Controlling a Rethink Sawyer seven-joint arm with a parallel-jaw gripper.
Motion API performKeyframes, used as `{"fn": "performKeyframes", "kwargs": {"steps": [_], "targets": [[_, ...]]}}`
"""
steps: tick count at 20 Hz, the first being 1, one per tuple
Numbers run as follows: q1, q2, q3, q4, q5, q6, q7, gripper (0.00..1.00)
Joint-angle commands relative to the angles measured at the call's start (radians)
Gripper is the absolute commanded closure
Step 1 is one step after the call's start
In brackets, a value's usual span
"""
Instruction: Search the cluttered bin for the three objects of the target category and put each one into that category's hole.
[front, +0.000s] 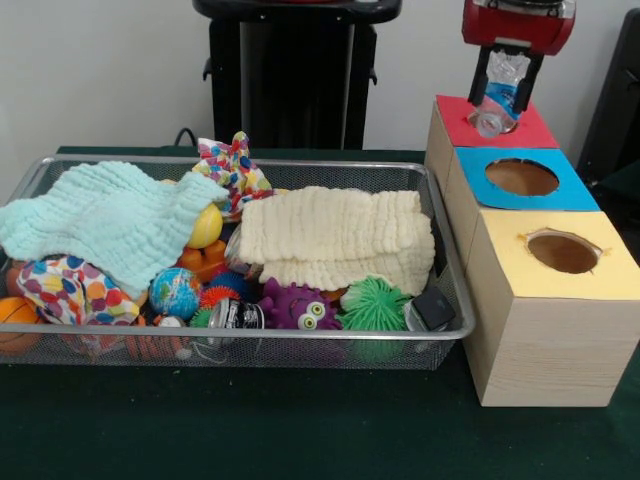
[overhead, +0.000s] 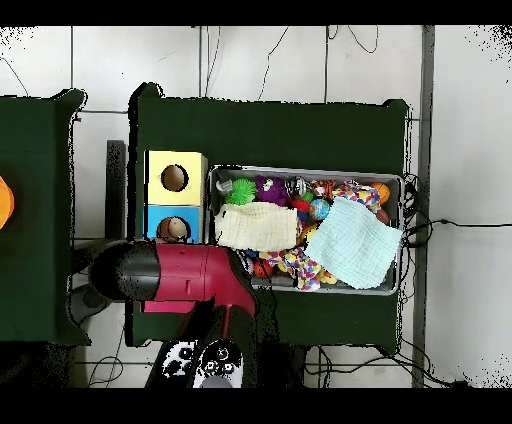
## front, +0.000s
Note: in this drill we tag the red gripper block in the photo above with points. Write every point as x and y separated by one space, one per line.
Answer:
520 30

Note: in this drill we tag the crushed clear plastic bottle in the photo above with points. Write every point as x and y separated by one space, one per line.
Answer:
500 95

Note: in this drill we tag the shallow clear mesh bin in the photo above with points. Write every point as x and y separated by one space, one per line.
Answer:
350 170

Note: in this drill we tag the wooden box with three holes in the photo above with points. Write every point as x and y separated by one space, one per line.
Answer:
550 350

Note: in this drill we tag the black furniture panel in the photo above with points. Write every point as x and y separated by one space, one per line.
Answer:
620 100

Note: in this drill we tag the neighbouring green covered table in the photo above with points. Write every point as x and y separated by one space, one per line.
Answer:
625 190

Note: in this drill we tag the cream waffle cloth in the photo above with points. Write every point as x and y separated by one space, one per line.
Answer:
325 225

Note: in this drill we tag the small black square box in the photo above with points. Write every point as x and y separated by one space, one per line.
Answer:
435 306

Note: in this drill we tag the green spiky rubber ball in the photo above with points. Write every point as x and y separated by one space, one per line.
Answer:
375 305

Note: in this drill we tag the knotted polka dot cloth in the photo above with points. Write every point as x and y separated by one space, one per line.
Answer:
235 170

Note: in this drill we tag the purple monster toy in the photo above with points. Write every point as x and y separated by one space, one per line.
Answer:
290 302

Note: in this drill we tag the yellow ball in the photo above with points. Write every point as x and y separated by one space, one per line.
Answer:
207 227

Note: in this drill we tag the blue globe ball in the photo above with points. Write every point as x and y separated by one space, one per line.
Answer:
175 294

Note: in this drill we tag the dark green tablecloth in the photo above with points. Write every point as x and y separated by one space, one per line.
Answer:
300 425

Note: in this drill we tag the mint green waffle cloth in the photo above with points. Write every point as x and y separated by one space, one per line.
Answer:
100 215

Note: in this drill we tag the crumpled polka dot cloth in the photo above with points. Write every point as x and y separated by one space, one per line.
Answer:
70 290

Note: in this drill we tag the orange basketball toy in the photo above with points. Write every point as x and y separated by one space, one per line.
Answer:
15 312

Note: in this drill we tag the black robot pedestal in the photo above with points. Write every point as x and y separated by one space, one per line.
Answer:
295 75

